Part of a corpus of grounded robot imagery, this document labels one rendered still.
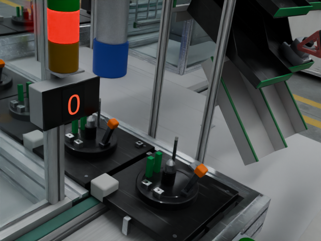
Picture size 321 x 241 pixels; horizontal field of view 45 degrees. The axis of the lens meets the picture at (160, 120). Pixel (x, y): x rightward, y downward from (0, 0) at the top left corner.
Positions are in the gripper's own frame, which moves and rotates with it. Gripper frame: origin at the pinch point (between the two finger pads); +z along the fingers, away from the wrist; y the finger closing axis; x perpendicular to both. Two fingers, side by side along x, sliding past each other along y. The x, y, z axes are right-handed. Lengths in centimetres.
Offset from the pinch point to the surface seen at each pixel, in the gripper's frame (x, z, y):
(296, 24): -10, 196, -335
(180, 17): -13.2, 22.4, 21.1
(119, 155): 18, 27, 46
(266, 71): 4.1, 1.7, 15.8
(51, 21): -13, 3, 67
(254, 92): 9.8, 9.8, 10.8
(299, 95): 65, 170, -280
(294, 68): 5.1, 0.5, 5.3
